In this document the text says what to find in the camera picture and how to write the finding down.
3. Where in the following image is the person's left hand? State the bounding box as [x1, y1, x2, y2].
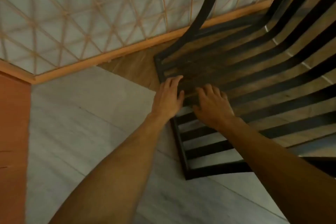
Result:
[151, 75, 185, 125]

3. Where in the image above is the person's right hand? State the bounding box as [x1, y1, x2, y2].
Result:
[192, 84, 236, 130]

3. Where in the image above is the black slatted metal chair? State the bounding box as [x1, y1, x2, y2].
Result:
[153, 0, 336, 181]

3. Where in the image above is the person's right forearm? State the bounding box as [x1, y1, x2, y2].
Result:
[217, 116, 336, 224]

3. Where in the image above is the person's left forearm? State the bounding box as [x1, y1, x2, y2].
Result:
[49, 112, 169, 224]

